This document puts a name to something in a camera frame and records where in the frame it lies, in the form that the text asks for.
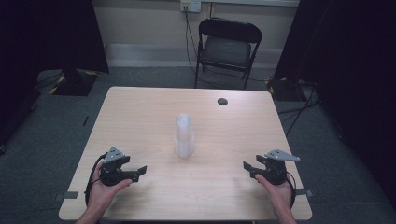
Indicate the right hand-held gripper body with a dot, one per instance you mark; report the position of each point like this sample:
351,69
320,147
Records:
275,171

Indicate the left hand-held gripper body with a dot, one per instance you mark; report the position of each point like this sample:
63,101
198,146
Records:
112,171

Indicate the stack of clear plastic cups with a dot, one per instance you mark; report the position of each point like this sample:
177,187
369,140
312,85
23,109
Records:
184,140

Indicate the person's left hand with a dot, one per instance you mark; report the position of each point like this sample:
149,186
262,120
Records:
101,194

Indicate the person's right hand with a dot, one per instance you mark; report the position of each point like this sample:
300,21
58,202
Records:
280,197

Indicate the grey tape strip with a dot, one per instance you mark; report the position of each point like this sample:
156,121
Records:
70,195
303,192

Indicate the black table grommet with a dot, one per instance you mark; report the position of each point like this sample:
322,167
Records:
222,101

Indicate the black stand base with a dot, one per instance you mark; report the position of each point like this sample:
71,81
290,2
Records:
285,90
74,84

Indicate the black folding chair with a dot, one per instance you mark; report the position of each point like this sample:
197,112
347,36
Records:
225,49

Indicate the black curtain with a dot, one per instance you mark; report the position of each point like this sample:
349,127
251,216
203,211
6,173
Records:
351,77
46,37

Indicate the white wall socket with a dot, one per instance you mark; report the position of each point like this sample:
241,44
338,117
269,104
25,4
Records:
190,5

